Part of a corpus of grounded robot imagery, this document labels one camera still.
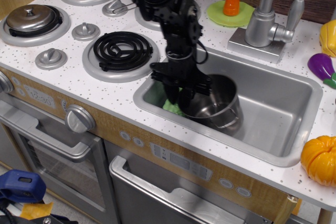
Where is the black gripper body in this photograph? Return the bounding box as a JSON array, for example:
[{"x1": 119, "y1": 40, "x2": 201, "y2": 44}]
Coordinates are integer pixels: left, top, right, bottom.
[{"x1": 150, "y1": 57, "x2": 212, "y2": 95}]

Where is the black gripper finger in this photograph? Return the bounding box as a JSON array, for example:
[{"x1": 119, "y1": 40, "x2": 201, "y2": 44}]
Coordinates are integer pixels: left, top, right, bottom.
[
  {"x1": 164, "y1": 82, "x2": 179, "y2": 103},
  {"x1": 178, "y1": 89, "x2": 196, "y2": 111}
]

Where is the steel pot with handles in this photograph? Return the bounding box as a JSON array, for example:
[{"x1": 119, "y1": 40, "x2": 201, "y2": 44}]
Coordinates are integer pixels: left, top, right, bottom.
[{"x1": 182, "y1": 74, "x2": 244, "y2": 135}]

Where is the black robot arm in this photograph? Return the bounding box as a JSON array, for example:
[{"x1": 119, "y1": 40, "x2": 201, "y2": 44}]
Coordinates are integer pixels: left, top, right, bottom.
[{"x1": 132, "y1": 0, "x2": 212, "y2": 108}]

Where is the grey sink basin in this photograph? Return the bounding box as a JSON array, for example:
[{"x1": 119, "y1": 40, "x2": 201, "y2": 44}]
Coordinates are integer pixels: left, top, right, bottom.
[{"x1": 133, "y1": 49, "x2": 323, "y2": 167}]

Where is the green toy bitter gourd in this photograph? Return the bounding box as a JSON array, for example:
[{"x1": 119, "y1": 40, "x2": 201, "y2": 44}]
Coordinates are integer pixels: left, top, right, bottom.
[{"x1": 162, "y1": 88, "x2": 186, "y2": 118}]

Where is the black coil burner front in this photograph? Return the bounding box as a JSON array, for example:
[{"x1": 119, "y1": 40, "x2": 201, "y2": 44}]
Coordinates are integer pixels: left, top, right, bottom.
[{"x1": 93, "y1": 31, "x2": 153, "y2": 72}]

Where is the green toy lettuce leaf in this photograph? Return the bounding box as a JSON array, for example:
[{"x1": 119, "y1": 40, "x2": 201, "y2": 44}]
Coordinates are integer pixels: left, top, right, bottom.
[{"x1": 207, "y1": 0, "x2": 255, "y2": 27}]

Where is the orange toy carrot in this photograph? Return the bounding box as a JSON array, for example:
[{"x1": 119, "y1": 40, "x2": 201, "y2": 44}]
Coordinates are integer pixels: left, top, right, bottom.
[{"x1": 223, "y1": 0, "x2": 240, "y2": 16}]

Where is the silver toy faucet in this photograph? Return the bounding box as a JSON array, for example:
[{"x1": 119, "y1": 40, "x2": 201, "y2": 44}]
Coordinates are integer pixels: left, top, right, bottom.
[{"x1": 227, "y1": 0, "x2": 305, "y2": 63}]

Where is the grey stove knob back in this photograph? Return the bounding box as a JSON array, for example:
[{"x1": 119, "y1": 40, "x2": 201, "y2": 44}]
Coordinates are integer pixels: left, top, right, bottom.
[{"x1": 102, "y1": 0, "x2": 126, "y2": 17}]

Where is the grey stove knob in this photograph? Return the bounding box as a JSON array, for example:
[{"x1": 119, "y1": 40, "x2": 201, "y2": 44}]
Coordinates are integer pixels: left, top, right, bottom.
[
  {"x1": 71, "y1": 22, "x2": 100, "y2": 41},
  {"x1": 102, "y1": 0, "x2": 126, "y2": 17},
  {"x1": 35, "y1": 48, "x2": 68, "y2": 70}
]

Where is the silver oven dial knob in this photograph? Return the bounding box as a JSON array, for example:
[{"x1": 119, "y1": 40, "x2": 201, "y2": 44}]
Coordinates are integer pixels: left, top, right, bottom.
[{"x1": 65, "y1": 104, "x2": 96, "y2": 133}]

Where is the grey stove knob middle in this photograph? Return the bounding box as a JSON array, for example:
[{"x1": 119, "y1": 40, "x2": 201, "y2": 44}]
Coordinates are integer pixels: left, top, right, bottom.
[{"x1": 71, "y1": 22, "x2": 100, "y2": 41}]

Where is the silver dishwasher door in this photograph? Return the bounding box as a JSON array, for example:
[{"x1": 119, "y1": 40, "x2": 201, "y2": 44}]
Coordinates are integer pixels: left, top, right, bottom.
[{"x1": 104, "y1": 141, "x2": 271, "y2": 223}]

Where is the silver oven door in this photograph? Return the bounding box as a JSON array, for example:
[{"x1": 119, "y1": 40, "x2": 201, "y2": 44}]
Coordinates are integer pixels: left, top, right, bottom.
[{"x1": 1, "y1": 95, "x2": 120, "y2": 223}]

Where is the grey stove knob front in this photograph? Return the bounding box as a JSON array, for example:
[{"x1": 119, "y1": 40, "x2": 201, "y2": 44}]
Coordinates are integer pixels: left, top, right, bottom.
[{"x1": 35, "y1": 48, "x2": 68, "y2": 70}]

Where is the purple toy eggplant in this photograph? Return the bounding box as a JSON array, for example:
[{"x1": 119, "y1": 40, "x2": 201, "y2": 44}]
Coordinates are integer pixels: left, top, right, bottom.
[{"x1": 307, "y1": 53, "x2": 335, "y2": 89}]

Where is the orange toy pumpkin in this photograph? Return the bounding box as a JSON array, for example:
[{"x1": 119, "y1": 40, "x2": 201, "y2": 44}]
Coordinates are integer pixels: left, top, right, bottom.
[{"x1": 300, "y1": 135, "x2": 335, "y2": 187}]

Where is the yellow toy bell pepper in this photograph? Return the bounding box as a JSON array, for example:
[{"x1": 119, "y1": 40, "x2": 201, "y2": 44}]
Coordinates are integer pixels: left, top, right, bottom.
[{"x1": 319, "y1": 19, "x2": 336, "y2": 58}]

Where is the steel lid left burner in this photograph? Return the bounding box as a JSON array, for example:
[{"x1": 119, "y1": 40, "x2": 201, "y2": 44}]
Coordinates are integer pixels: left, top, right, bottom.
[{"x1": 6, "y1": 4, "x2": 62, "y2": 37}]

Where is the silver dial knob left edge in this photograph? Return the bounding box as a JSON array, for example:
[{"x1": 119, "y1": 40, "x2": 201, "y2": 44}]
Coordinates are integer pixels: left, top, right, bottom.
[{"x1": 0, "y1": 72, "x2": 14, "y2": 93}]

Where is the blue clamp tool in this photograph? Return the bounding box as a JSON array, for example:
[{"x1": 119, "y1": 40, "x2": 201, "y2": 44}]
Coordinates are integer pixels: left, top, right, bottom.
[{"x1": 1, "y1": 169, "x2": 46, "y2": 203}]

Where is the yellow tape piece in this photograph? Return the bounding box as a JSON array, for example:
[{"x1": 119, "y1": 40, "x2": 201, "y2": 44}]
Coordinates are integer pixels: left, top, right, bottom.
[{"x1": 19, "y1": 202, "x2": 54, "y2": 220}]

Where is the steel saucepan with handle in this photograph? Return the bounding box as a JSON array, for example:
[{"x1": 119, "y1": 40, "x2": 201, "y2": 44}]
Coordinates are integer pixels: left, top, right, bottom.
[{"x1": 112, "y1": 3, "x2": 137, "y2": 15}]

